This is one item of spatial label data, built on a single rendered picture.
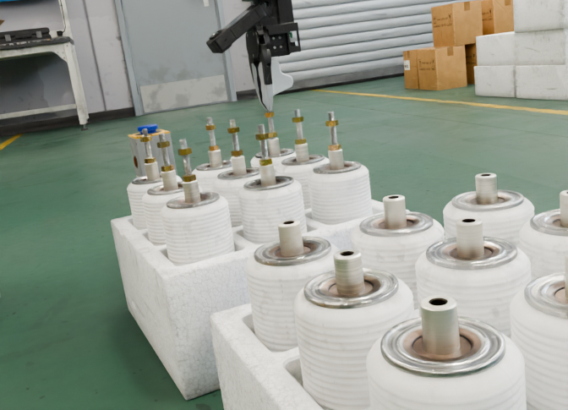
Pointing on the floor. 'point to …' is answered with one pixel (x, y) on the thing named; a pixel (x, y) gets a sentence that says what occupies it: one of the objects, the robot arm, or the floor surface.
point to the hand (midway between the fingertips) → (264, 104)
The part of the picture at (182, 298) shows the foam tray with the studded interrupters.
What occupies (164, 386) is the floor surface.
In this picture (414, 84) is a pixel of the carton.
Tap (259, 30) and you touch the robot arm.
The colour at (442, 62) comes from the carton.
